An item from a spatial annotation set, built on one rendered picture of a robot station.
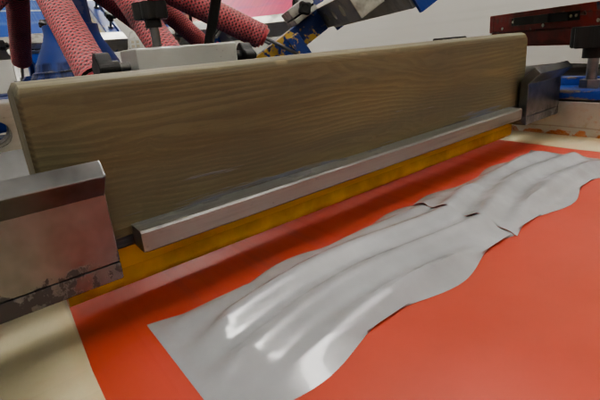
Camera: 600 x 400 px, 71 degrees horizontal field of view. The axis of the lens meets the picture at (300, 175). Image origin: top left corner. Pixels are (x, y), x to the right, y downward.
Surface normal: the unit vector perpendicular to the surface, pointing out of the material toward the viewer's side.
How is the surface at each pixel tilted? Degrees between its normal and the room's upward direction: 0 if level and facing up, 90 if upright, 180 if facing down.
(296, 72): 90
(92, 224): 90
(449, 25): 90
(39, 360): 0
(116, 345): 0
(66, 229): 90
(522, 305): 0
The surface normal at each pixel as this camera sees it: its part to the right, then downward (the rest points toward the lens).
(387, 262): 0.20, -0.71
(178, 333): -0.09, -0.90
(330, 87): 0.63, 0.18
